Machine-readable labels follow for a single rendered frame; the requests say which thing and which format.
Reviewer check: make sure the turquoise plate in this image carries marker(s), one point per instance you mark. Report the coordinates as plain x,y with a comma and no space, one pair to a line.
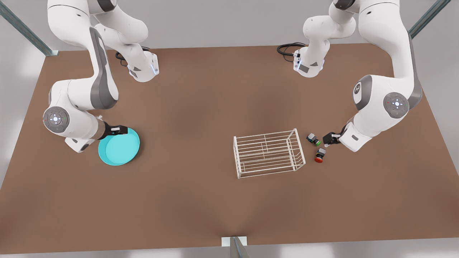
120,148

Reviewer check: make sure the red button switch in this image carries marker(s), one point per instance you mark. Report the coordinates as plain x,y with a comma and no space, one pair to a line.
319,156

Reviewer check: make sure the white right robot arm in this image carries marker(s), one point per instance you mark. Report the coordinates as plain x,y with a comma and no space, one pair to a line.
80,89

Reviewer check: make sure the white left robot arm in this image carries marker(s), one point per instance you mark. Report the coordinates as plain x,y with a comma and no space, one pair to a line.
391,89

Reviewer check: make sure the green button switch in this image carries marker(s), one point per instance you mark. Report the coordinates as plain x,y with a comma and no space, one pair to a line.
313,139

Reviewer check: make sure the silver frame post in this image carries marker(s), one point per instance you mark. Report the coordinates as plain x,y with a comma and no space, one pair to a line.
236,247
428,18
25,28

